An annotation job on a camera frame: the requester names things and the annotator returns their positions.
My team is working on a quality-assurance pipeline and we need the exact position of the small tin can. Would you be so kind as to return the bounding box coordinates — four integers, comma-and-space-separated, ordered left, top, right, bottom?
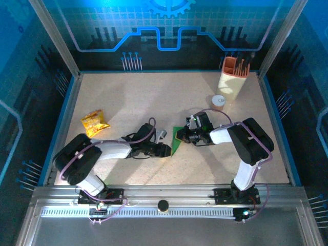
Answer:
210, 94, 227, 111

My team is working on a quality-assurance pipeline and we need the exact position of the black round knob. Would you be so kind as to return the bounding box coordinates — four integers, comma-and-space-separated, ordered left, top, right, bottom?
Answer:
157, 199, 170, 213

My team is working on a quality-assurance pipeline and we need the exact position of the cream orange utensil holder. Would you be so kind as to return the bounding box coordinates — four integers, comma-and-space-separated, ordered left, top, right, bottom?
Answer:
216, 56, 251, 100

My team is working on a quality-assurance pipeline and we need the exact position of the yellow snack bag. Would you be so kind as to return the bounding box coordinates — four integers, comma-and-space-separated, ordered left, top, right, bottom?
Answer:
80, 109, 111, 138

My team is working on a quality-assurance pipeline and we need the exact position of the black controller box green LED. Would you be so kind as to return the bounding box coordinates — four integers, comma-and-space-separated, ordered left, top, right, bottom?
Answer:
89, 202, 108, 212
234, 208, 254, 222

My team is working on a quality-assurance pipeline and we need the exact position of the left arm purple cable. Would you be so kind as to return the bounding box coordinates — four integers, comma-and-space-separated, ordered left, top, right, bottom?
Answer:
59, 117, 157, 226

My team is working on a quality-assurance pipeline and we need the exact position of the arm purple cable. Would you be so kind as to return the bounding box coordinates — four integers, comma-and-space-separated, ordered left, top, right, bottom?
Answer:
196, 108, 272, 223
59, 117, 157, 226

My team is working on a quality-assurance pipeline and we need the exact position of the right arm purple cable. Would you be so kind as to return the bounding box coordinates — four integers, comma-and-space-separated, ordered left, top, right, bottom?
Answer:
196, 108, 272, 223

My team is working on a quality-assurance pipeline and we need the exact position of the aluminium frame rail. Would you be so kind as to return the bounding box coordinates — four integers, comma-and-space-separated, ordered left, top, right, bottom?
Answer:
29, 183, 308, 209

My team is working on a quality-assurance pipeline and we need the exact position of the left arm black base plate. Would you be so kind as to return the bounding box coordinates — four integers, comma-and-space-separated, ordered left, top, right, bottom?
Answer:
78, 188, 124, 206

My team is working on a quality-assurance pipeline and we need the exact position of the white slotted cable duct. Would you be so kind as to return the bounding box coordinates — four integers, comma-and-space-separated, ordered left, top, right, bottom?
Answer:
40, 207, 236, 220

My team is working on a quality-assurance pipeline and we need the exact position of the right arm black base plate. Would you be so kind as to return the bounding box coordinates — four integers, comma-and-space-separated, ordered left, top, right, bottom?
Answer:
213, 188, 261, 206

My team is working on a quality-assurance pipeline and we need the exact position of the aluminium frame post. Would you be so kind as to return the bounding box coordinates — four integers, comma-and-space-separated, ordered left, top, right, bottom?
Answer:
29, 0, 83, 77
257, 0, 308, 79

